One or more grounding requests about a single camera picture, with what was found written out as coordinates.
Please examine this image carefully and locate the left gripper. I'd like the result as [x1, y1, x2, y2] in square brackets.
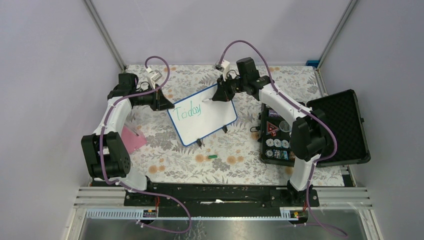
[134, 83, 175, 111]

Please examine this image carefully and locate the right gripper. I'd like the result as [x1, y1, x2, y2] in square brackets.
[212, 73, 248, 103]

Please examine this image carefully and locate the blue framed whiteboard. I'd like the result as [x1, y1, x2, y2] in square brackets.
[167, 84, 238, 147]

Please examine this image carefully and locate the pink metronome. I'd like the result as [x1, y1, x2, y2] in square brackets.
[120, 126, 147, 154]

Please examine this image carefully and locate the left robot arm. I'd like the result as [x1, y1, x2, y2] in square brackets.
[81, 68, 174, 206]

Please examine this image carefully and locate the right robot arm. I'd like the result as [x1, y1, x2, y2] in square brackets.
[211, 57, 337, 206]

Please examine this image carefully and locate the blue corner clamp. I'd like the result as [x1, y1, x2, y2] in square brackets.
[305, 60, 320, 68]

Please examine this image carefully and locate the black open case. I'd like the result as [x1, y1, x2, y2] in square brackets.
[250, 89, 371, 168]

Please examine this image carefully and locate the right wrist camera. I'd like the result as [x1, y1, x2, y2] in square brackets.
[214, 59, 231, 81]

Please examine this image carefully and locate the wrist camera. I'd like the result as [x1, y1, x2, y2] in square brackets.
[214, 59, 231, 81]
[145, 67, 163, 89]

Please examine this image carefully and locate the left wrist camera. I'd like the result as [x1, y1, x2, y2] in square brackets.
[145, 67, 163, 89]

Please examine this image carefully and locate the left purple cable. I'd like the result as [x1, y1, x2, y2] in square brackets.
[99, 56, 194, 234]

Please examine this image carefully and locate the purple cable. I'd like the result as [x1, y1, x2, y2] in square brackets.
[99, 56, 194, 234]
[216, 40, 349, 238]

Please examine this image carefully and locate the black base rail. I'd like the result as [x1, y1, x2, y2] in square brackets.
[124, 182, 320, 216]

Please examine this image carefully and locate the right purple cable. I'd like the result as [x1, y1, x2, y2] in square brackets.
[216, 40, 349, 238]

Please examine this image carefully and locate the white cable duct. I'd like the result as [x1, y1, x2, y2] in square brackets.
[85, 208, 300, 221]

